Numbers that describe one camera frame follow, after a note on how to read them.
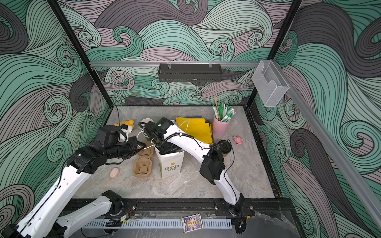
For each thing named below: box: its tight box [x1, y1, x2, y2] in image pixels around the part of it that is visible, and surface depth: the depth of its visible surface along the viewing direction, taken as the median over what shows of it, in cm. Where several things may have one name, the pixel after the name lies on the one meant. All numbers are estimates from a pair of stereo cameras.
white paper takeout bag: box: [153, 145, 185, 179], surface depth 71 cm
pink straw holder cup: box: [212, 116, 230, 137], surface depth 102 cm
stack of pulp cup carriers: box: [132, 145, 156, 179], surface depth 85 cm
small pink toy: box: [232, 135, 245, 146], surface depth 99 cm
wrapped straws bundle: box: [212, 94, 236, 123], surface depth 94 cm
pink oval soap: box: [109, 167, 120, 179], surface depth 85 cm
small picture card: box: [182, 213, 203, 234], surface depth 69 cm
